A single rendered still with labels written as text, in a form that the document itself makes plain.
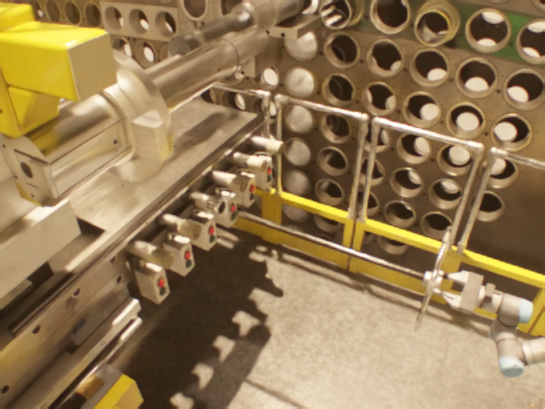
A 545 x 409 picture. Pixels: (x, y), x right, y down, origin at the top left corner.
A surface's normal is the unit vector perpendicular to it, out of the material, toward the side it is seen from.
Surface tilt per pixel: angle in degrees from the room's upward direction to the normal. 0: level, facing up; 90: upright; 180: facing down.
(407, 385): 0
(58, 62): 90
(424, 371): 0
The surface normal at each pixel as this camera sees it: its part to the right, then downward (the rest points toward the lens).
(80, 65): 0.88, 0.29
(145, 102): -0.47, 0.54
